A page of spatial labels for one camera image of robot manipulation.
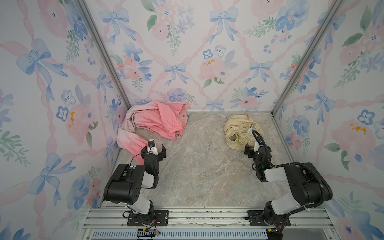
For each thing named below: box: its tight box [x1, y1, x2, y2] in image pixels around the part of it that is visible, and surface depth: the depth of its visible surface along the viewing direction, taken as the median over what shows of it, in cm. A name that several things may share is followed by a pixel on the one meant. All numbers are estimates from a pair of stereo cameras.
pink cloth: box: [116, 101, 188, 165], surface depth 103 cm
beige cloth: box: [224, 114, 264, 150], surface depth 102 cm
